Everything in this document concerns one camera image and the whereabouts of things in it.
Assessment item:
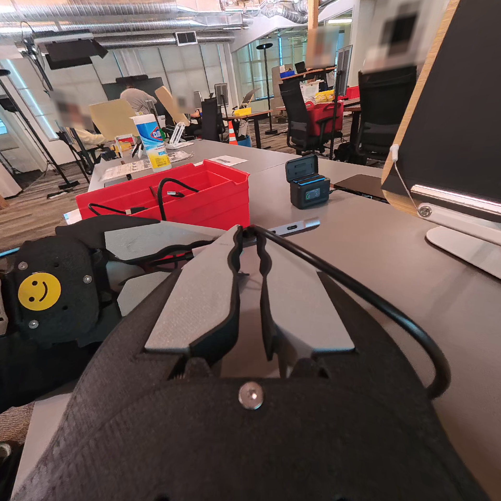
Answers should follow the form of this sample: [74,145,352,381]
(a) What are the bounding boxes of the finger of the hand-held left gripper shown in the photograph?
[117,269,174,318]
[104,220,229,262]

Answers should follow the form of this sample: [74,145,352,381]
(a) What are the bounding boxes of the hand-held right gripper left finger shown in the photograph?
[144,225,241,365]

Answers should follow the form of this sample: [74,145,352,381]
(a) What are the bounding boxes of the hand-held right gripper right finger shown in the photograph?
[256,231,355,370]

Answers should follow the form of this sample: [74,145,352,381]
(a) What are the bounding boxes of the black usb-c cable blue plugs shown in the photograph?
[243,225,451,401]

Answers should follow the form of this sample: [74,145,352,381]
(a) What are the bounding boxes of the red plastic bin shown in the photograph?
[75,159,251,232]

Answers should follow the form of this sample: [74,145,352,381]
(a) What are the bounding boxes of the person's left forearm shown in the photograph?
[0,337,104,413]

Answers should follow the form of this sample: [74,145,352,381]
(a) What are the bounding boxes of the printed paper sheet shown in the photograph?
[99,160,154,182]

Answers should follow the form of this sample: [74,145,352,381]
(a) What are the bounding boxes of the disinfectant wipes canister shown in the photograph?
[130,114,173,174]

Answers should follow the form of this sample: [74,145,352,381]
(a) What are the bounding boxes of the white folding stand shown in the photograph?
[168,121,195,150]

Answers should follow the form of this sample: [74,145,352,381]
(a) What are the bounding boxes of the white paper sheet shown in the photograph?
[208,155,249,168]

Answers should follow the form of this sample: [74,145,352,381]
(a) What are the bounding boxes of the dark battery charger case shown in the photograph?
[284,154,332,210]

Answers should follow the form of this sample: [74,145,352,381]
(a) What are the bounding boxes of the tan cardboard panel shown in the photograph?
[89,98,140,140]

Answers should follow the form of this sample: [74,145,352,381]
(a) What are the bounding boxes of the black office chair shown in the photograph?
[201,97,226,142]
[279,79,344,156]
[357,66,418,166]

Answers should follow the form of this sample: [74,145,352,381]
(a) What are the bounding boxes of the long tan cardboard strip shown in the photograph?
[154,85,191,127]

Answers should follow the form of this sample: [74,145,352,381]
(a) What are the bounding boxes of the dark flat desk panel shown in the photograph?
[333,173,389,201]

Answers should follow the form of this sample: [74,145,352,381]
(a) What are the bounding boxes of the silver monitor stand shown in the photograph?
[425,225,501,279]

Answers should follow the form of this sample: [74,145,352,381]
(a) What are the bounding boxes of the red tote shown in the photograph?
[305,100,346,138]

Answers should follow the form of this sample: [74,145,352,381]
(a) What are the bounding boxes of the black studio light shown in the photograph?
[44,39,109,71]

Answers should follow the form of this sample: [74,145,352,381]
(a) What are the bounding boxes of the black computer monitor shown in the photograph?
[381,0,501,227]

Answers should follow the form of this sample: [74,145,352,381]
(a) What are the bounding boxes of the thick black cable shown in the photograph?
[150,178,201,222]

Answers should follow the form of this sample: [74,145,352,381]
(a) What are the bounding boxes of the black wall screen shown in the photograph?
[102,75,166,103]

